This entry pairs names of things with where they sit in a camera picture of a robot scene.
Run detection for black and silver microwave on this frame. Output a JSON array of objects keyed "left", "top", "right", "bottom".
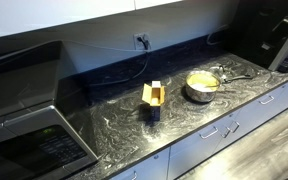
[{"left": 0, "top": 39, "right": 100, "bottom": 180}]

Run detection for steel saucepan with black handle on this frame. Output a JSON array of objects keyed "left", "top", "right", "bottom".
[{"left": 184, "top": 70, "right": 254, "bottom": 103}]

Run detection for glass pot lid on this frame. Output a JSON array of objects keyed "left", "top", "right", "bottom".
[{"left": 209, "top": 63, "right": 252, "bottom": 83}]

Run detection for grey lower cabinet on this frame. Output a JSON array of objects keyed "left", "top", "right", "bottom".
[{"left": 108, "top": 73, "right": 288, "bottom": 180}]

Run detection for blue pasta box yellow flaps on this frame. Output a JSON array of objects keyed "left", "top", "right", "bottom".
[{"left": 141, "top": 80, "right": 167, "bottom": 122}]

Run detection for white wall outlet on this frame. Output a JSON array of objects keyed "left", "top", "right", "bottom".
[{"left": 133, "top": 32, "right": 151, "bottom": 52}]

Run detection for black power cable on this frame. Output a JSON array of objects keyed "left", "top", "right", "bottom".
[{"left": 86, "top": 34, "right": 152, "bottom": 88}]

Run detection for white looped cable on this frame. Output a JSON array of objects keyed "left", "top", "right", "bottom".
[{"left": 205, "top": 23, "right": 230, "bottom": 47}]

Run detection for white upper cabinet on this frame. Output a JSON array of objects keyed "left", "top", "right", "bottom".
[{"left": 0, "top": 0, "right": 185, "bottom": 41}]

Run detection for thin white wall cable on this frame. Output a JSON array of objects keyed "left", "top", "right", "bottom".
[{"left": 62, "top": 39, "right": 137, "bottom": 54}]

